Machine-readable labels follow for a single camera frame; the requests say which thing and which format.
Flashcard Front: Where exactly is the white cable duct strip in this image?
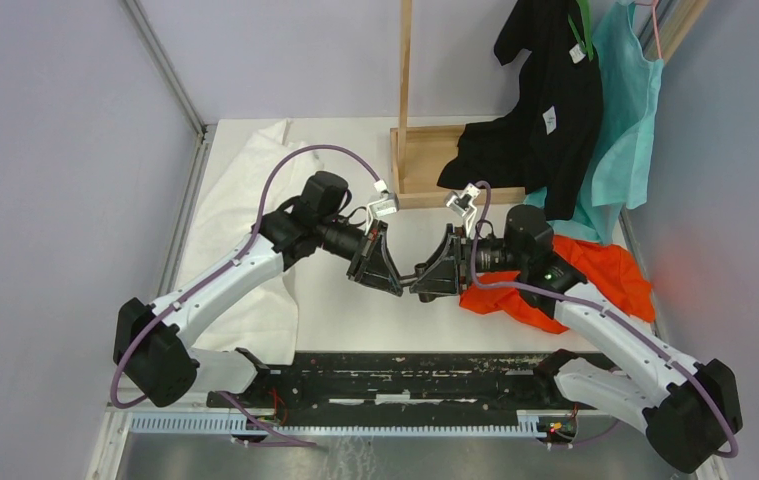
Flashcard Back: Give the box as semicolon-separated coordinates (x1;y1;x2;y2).
130;411;546;439

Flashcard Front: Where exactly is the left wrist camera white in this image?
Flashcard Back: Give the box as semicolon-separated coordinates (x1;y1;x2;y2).
365;191;400;229

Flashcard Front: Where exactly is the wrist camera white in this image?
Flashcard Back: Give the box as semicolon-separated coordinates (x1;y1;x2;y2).
365;191;400;229
444;184;481;234

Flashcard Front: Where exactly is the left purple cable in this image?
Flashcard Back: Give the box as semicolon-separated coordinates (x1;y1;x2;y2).
109;144;384;410

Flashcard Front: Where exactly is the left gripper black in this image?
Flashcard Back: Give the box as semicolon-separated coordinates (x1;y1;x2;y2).
317;216;403;295

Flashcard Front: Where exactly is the teal garment hanging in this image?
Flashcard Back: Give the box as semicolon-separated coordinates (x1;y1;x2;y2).
526;1;664;245

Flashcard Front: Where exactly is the black t-shirt hanging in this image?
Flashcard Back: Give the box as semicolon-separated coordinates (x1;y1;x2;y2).
437;1;604;220

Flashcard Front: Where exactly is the orange cloth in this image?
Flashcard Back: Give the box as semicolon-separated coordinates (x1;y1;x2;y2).
459;235;657;335

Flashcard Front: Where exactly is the purple cable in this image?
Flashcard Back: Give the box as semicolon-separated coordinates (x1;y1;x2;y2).
468;180;740;460
109;144;384;410

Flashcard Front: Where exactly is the dark metal faucet body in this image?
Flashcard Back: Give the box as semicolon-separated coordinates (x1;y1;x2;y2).
409;262;437;303

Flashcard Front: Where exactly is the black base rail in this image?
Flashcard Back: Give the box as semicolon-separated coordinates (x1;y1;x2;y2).
232;351;589;427

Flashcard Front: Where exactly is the white towel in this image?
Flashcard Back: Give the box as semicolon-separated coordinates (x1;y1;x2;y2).
176;119;303;365

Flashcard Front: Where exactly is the green hanger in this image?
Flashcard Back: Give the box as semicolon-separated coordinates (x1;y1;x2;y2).
568;0;595;64

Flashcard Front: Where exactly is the wooden clothes rack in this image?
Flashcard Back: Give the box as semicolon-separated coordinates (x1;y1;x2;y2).
387;1;522;208

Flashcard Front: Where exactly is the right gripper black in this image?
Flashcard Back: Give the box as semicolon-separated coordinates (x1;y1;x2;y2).
410;224;526;296

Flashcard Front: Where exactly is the pink hanger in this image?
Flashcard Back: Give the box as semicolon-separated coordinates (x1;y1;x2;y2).
634;0;664;61

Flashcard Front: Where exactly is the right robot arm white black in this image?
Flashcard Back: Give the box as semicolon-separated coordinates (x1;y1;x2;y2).
405;205;743;473

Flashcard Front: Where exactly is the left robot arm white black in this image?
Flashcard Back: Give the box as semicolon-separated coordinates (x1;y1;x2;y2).
110;171;367;409

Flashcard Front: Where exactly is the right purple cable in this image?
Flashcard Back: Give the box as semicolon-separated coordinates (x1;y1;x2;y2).
468;180;740;460

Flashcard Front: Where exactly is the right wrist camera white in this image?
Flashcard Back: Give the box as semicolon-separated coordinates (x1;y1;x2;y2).
444;184;481;234

